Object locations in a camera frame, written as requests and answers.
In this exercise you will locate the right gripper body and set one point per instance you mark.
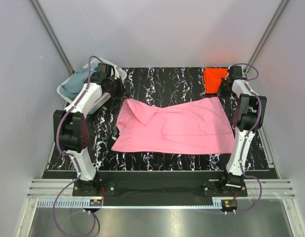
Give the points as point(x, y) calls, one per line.
point(224, 91)

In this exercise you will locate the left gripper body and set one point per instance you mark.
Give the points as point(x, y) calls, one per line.
point(115, 88)

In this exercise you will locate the pink t-shirt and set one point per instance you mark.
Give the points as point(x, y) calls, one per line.
point(195, 128)

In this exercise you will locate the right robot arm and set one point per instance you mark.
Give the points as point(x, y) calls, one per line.
point(248, 119)

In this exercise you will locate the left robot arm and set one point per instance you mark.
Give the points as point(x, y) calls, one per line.
point(71, 133)

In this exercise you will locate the folded orange t-shirt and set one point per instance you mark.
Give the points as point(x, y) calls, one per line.
point(212, 79)

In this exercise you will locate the grey t-shirt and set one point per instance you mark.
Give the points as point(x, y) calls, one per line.
point(70, 89)

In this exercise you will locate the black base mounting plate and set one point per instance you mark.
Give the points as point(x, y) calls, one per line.
point(188, 187)

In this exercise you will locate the right aluminium frame post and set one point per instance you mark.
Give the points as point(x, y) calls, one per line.
point(268, 31)

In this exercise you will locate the aluminium frame post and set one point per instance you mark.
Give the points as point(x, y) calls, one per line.
point(268, 31)
point(47, 26)

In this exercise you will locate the left aluminium frame post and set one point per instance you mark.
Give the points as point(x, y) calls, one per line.
point(47, 26)

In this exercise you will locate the white slotted cable duct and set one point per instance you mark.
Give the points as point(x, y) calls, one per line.
point(109, 203)

